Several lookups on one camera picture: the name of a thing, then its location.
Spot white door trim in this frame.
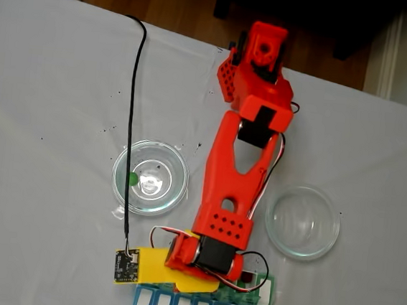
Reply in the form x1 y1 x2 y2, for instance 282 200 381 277
376 11 405 102

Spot dark wooden furniture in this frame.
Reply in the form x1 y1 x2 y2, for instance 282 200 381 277
210 0 407 67

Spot red white black servo wire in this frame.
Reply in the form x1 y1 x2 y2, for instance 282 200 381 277
247 98 302 222
149 225 193 255
218 248 272 296

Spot yellow mounted camera board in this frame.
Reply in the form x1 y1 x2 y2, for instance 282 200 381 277
111 243 173 291

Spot clear glass bowl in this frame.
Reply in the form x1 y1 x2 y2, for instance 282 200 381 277
261 182 345 264
108 136 195 219

